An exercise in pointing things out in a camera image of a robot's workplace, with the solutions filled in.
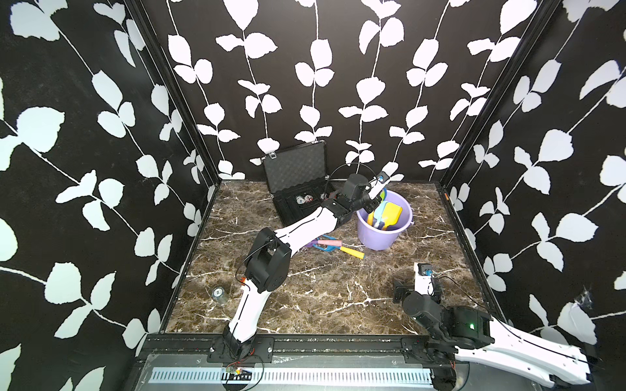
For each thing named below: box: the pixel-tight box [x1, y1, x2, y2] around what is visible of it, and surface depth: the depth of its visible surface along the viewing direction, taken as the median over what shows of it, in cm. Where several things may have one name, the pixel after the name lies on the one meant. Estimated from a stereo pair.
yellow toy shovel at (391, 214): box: [382, 202, 403, 231], surface depth 97 cm
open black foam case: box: [262, 140, 335, 226], surface depth 111 cm
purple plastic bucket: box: [356, 189, 415, 251], surface depth 95 cm
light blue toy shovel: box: [373, 200, 388, 228], surface depth 100 cm
